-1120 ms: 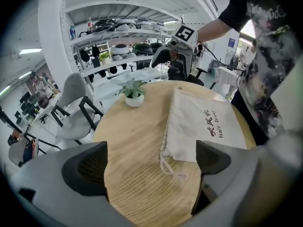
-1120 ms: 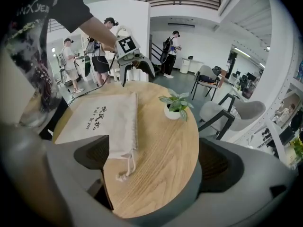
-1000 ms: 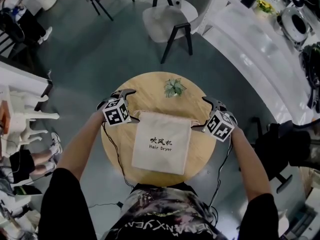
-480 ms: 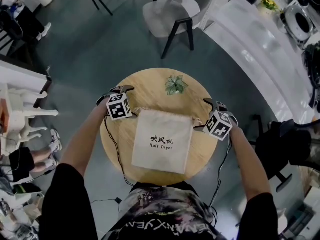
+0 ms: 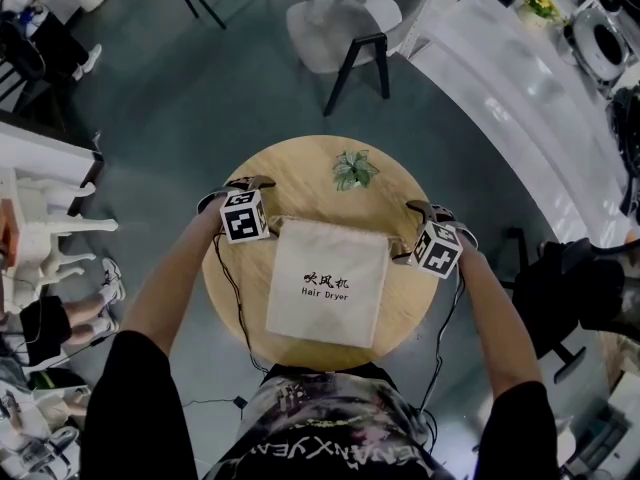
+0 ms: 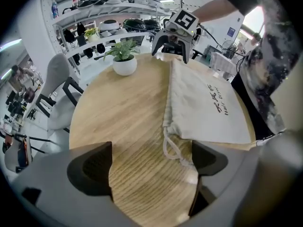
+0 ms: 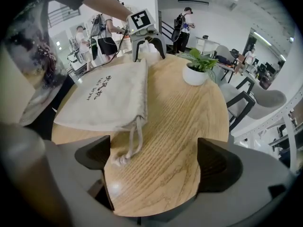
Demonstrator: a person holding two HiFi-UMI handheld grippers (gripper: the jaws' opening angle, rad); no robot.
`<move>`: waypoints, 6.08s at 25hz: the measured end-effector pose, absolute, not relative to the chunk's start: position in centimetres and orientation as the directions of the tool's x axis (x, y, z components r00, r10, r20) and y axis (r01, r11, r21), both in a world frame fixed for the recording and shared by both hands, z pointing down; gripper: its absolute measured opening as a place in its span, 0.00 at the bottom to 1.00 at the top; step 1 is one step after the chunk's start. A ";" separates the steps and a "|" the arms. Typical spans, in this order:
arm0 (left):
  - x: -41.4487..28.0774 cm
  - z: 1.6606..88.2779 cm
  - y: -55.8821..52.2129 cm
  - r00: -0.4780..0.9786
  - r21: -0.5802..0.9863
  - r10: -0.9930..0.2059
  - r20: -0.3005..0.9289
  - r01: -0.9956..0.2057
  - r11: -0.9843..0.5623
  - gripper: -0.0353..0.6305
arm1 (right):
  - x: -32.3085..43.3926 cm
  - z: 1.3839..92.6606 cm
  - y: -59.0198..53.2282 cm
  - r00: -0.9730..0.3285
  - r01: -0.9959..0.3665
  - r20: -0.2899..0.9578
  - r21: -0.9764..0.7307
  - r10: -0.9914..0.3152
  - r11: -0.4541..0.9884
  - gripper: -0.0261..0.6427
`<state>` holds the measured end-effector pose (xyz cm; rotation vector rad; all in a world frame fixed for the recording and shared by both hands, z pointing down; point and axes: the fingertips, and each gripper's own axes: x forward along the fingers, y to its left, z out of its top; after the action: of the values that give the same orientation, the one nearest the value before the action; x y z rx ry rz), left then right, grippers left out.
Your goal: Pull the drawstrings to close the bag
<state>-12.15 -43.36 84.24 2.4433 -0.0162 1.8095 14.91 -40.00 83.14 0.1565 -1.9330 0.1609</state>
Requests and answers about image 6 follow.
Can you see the grey chair with black frame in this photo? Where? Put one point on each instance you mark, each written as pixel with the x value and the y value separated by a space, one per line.
pixel 56 70

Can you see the person's right forearm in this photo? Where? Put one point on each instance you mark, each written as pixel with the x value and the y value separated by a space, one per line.
pixel 213 9

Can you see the blue wall poster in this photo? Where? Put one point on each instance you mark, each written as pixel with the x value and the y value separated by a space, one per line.
pixel 231 31

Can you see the white metal shelving rack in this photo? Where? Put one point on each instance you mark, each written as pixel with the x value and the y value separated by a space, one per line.
pixel 106 8

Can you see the small black box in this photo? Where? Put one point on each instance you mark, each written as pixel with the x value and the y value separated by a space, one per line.
pixel 81 41

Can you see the person's black patterned t-shirt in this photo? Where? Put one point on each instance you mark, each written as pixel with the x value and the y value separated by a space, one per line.
pixel 272 63

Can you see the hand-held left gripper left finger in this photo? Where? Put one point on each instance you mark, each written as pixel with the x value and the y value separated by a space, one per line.
pixel 90 169

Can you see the group of round cooking appliances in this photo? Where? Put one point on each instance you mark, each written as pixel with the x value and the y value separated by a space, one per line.
pixel 135 23

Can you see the yellow flowers in white pot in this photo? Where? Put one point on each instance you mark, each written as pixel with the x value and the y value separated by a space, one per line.
pixel 93 38

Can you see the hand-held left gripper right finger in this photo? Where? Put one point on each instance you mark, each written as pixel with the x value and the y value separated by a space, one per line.
pixel 210 159

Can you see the grey chair with dark cushion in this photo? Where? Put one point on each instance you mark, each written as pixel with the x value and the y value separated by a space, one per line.
pixel 14 155

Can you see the blue label bottle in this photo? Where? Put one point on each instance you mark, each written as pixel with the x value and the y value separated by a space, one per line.
pixel 55 11

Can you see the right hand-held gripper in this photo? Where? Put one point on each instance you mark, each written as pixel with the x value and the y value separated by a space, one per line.
pixel 183 20

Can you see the checked cloth covered table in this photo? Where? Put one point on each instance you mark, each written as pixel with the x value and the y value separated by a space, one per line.
pixel 222 64

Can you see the green plant in white pot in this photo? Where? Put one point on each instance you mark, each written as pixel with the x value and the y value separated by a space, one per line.
pixel 125 66

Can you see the round wooden table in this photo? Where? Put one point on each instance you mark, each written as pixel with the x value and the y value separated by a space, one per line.
pixel 123 107

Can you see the dark rice cooker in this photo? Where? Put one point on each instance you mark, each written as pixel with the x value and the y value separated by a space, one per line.
pixel 29 95

